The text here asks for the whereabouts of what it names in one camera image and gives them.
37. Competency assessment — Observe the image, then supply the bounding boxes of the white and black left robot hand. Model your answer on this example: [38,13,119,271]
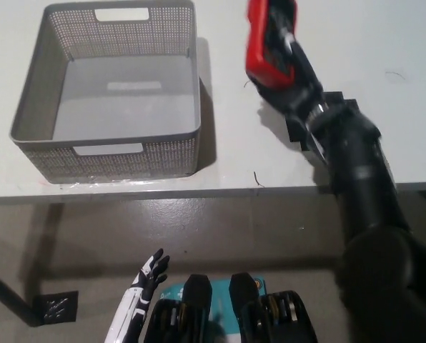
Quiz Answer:
[133,248,172,304]

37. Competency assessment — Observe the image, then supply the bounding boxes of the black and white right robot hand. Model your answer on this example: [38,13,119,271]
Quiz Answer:
[255,5,325,121]

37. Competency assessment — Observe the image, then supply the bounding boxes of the red digital multimeter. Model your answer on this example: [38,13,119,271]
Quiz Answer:
[244,0,300,89]

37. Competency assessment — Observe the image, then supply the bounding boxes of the black tape patch on table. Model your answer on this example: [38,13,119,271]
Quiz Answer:
[285,91,360,154]

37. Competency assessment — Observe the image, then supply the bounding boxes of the black and teal robot body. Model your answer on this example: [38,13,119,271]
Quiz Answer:
[141,272,316,343]

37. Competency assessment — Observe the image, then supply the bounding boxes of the black floor tape patch, white scuffs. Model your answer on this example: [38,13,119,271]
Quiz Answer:
[31,290,79,327]

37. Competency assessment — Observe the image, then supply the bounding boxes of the black table leg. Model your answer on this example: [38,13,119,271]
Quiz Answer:
[0,263,34,328]

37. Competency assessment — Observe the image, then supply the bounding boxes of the grey perforated plastic basket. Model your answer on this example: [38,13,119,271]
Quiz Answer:
[8,0,203,185]

